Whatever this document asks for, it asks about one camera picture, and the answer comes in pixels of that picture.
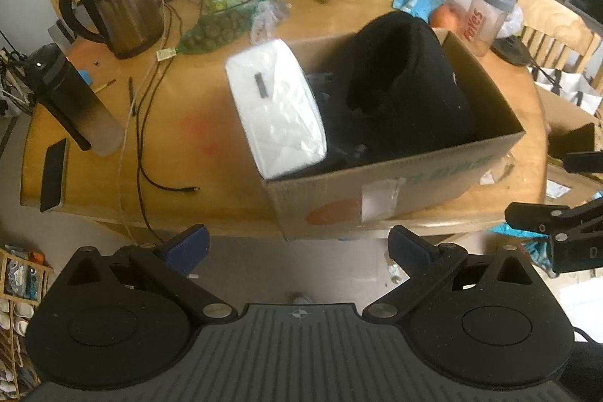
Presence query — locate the teal plastic bag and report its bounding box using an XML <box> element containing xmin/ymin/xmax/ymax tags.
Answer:
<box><xmin>490</xmin><ymin>223</ymin><xmax>559</xmax><ymax>278</ymax></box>

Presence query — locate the black cable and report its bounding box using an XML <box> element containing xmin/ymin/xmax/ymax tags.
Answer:
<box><xmin>134</xmin><ymin>0</ymin><xmax>201</xmax><ymax>196</ymax></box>

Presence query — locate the black water bottle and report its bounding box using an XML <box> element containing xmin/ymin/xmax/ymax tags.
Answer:
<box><xmin>26</xmin><ymin>43</ymin><xmax>124</xmax><ymax>157</ymax></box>

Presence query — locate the white green tissue pack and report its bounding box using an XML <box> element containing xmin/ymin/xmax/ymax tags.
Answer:
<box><xmin>225</xmin><ymin>40</ymin><xmax>328</xmax><ymax>180</ymax></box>

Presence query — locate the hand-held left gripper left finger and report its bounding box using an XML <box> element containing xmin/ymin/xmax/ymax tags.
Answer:
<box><xmin>54</xmin><ymin>223</ymin><xmax>236</xmax><ymax>320</ymax></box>

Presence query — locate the black phone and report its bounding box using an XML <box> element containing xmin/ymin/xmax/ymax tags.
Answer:
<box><xmin>40</xmin><ymin>138</ymin><xmax>69</xmax><ymax>213</ymax></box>

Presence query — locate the brown carton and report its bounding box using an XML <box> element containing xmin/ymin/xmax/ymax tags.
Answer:
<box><xmin>537</xmin><ymin>89</ymin><xmax>599</xmax><ymax>158</ymax></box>

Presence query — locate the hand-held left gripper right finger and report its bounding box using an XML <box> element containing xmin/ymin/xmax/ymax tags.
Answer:
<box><xmin>363</xmin><ymin>225</ymin><xmax>542</xmax><ymax>320</ymax></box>

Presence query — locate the black beanie hat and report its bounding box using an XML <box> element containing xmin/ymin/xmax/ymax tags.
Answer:
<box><xmin>346</xmin><ymin>12</ymin><xmax>476</xmax><ymax>148</ymax></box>

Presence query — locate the wooden chair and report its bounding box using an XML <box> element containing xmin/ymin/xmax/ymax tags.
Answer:
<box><xmin>518</xmin><ymin>0</ymin><xmax>603</xmax><ymax>78</ymax></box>

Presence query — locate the blue tissue packet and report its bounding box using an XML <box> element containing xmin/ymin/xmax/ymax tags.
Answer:
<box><xmin>392</xmin><ymin>0</ymin><xmax>446</xmax><ymax>20</ymax></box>

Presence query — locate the crumpled clear plastic bag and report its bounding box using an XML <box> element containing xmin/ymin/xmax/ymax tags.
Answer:
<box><xmin>249</xmin><ymin>0</ymin><xmax>290</xmax><ymax>45</ymax></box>

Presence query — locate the black round lid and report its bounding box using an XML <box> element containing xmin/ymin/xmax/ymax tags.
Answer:
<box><xmin>491</xmin><ymin>37</ymin><xmax>533</xmax><ymax>66</ymax></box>

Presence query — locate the bicycle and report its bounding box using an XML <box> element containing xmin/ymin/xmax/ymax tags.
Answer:
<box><xmin>0</xmin><ymin>30</ymin><xmax>36</xmax><ymax>118</ymax></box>

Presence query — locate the shaker bottle with grey lid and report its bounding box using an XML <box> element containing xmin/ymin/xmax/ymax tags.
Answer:
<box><xmin>462</xmin><ymin>0</ymin><xmax>520</xmax><ymax>57</ymax></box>

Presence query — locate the white shopping bag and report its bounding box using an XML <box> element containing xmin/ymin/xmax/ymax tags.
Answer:
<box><xmin>528</xmin><ymin>65</ymin><xmax>603</xmax><ymax>120</ymax></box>

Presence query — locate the orange fruit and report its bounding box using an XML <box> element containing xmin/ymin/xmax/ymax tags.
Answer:
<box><xmin>430</xmin><ymin>3</ymin><xmax>465</xmax><ymax>30</ymax></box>

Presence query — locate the wooden shoe rack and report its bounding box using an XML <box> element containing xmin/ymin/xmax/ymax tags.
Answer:
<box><xmin>0</xmin><ymin>244</ymin><xmax>55</xmax><ymax>400</ymax></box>

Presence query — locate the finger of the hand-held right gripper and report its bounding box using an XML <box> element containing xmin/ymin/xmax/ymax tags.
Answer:
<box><xmin>564</xmin><ymin>151</ymin><xmax>603</xmax><ymax>175</ymax></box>
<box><xmin>504</xmin><ymin>200</ymin><xmax>603</xmax><ymax>243</ymax></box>

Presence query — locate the steel electric kettle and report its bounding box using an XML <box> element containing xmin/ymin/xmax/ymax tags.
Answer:
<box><xmin>59</xmin><ymin>0</ymin><xmax>165</xmax><ymax>60</ymax></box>

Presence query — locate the green mesh bag of nuts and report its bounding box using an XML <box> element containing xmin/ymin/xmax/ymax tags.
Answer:
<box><xmin>176</xmin><ymin>0</ymin><xmax>283</xmax><ymax>57</ymax></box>

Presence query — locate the brown cardboard box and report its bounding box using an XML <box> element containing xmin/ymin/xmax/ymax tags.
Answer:
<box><xmin>226</xmin><ymin>25</ymin><xmax>526</xmax><ymax>243</ymax></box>

